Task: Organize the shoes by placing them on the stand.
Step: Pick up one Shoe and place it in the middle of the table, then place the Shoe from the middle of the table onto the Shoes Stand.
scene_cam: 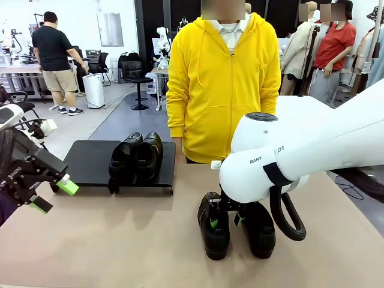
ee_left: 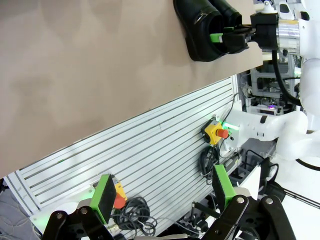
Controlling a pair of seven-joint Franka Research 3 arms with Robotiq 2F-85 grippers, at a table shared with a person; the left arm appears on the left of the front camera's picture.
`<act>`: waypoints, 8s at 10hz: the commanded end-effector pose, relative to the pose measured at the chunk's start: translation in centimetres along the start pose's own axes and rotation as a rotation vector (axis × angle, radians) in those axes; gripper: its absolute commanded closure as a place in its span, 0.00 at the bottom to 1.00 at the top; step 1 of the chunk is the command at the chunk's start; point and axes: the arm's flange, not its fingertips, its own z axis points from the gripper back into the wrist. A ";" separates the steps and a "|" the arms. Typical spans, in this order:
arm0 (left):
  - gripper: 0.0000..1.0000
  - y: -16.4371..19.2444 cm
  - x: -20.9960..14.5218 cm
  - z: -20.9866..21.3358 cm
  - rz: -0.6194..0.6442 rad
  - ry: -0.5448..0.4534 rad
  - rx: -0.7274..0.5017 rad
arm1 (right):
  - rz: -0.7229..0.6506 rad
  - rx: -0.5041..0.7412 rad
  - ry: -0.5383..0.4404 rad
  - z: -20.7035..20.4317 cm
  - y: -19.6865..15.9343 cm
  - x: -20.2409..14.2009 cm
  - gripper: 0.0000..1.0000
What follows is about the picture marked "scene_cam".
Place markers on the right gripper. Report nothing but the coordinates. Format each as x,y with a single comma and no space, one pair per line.
229,207

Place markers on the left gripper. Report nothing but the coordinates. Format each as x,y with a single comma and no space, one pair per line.
24,168

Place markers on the black leather shoe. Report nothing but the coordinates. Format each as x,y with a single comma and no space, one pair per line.
123,159
261,237
150,156
216,244

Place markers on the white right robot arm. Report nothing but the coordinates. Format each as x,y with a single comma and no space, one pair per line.
300,144

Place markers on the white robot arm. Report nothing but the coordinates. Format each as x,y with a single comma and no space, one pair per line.
7,36

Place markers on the person's right forearm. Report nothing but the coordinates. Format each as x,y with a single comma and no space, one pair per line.
175,120

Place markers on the person's left forearm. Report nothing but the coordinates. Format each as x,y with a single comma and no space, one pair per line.
270,99

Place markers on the black shoe stand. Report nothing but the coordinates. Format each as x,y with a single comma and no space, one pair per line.
165,177
87,159

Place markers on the person's right hand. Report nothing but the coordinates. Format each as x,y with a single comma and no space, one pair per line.
178,147

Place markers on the black office chair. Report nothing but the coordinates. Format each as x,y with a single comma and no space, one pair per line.
28,105
100,61

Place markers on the white air purifier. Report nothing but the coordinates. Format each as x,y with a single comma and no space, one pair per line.
93,90

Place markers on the white workshop desk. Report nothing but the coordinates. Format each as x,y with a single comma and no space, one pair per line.
21,69

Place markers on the person in yellow hoodie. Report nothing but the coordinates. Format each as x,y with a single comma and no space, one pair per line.
216,90

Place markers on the white table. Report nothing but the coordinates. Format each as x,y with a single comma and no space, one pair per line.
300,99

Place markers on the black bar stool chair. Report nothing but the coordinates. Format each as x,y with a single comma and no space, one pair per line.
132,70

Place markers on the man in black t-shirt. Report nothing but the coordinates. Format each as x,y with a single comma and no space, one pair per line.
51,45

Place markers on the black backpack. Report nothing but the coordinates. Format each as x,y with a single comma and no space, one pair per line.
129,56

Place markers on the small white desk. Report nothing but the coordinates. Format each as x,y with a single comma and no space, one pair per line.
157,72

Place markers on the mannequin in beige jacket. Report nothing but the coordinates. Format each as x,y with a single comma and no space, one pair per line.
297,51

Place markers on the mannequin in red t-shirt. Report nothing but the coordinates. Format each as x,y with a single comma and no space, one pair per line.
333,45

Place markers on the mannequin in dark red top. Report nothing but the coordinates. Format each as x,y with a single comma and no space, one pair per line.
248,9

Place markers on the mannequin in light coat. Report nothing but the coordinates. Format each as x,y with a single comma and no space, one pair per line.
364,51

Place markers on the grey wall panel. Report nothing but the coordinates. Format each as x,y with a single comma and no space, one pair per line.
109,30

